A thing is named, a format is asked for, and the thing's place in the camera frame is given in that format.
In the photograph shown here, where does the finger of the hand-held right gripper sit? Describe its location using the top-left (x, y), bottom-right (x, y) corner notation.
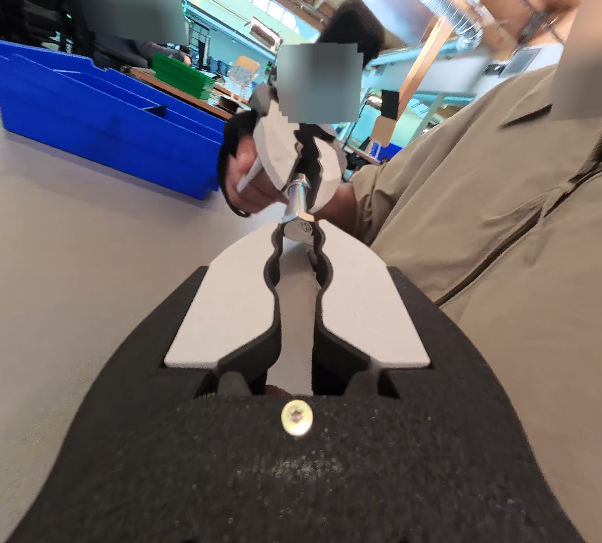
top-left (307, 136), bottom-right (350, 214)
top-left (254, 111), bottom-right (303, 192)

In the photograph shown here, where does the person's right forearm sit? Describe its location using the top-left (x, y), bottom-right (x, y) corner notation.
top-left (308, 183), bottom-right (358, 235)

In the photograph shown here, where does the person's right hand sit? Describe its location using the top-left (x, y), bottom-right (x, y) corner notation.
top-left (224, 142), bottom-right (288, 214)

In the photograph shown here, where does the tan board on stand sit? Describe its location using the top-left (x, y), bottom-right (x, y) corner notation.
top-left (230, 55), bottom-right (261, 99)

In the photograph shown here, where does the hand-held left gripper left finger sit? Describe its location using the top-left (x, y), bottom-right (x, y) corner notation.
top-left (163, 221), bottom-right (282, 394)

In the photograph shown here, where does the green plastic bin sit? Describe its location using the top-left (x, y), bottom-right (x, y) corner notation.
top-left (151, 52), bottom-right (216, 100)

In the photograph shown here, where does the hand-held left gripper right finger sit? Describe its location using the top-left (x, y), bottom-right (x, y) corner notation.
top-left (314, 219), bottom-right (432, 394)

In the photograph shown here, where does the blue divided plastic bin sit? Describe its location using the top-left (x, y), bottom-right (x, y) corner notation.
top-left (0, 40), bottom-right (226, 200)

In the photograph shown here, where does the wooden top work table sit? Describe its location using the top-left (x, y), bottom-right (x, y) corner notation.
top-left (127, 67), bottom-right (236, 121)

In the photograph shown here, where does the silver hex bolt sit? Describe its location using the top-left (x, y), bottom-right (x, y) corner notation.
top-left (281, 181), bottom-right (315, 241)

